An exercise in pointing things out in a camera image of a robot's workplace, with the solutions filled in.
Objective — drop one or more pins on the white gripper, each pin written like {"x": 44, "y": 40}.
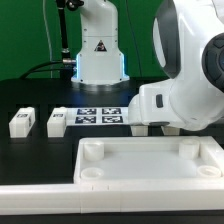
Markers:
{"x": 152, "y": 107}

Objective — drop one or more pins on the white desk top tray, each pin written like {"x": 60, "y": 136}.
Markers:
{"x": 146, "y": 158}

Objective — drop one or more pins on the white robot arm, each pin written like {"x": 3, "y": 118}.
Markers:
{"x": 188, "y": 39}

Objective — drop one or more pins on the fiducial marker sheet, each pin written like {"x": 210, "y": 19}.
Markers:
{"x": 97, "y": 116}

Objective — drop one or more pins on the white L-shaped fence wall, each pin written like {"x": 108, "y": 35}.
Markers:
{"x": 72, "y": 198}

